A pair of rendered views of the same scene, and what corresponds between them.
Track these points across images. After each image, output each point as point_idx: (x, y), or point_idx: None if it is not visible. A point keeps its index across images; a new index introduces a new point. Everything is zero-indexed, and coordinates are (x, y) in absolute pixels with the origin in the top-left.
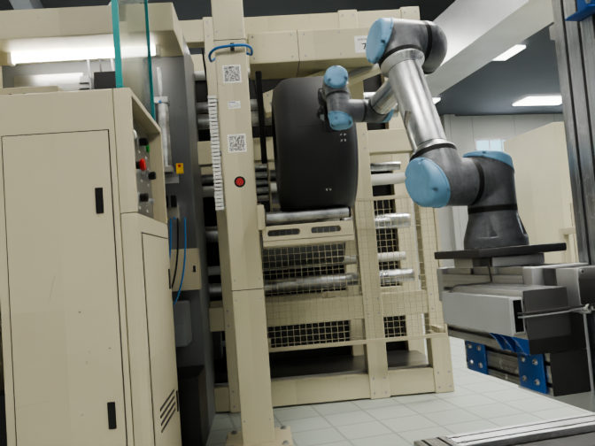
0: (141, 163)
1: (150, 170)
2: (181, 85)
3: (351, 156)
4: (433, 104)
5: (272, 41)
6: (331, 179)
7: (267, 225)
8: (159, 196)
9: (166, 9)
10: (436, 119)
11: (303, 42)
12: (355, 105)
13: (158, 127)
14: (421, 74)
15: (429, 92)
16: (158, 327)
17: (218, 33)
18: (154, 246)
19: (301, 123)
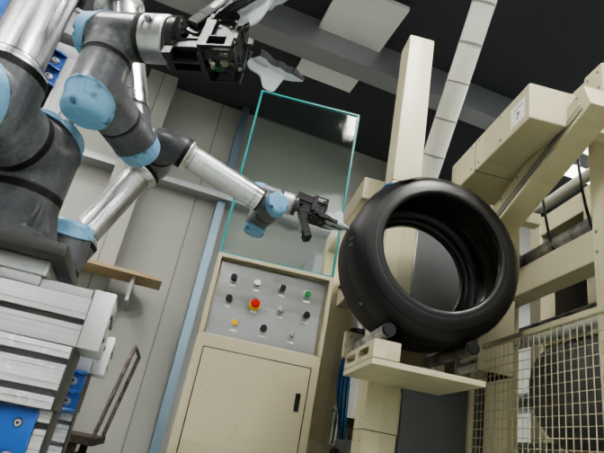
0: (251, 301)
1: (283, 308)
2: (415, 237)
3: (356, 260)
4: (98, 198)
5: (462, 163)
6: (354, 290)
7: (427, 364)
8: (320, 333)
9: (362, 183)
10: (86, 209)
11: (478, 148)
12: (253, 210)
13: (317, 276)
14: (116, 178)
15: (108, 189)
16: (221, 426)
17: (385, 183)
18: (243, 362)
19: (342, 240)
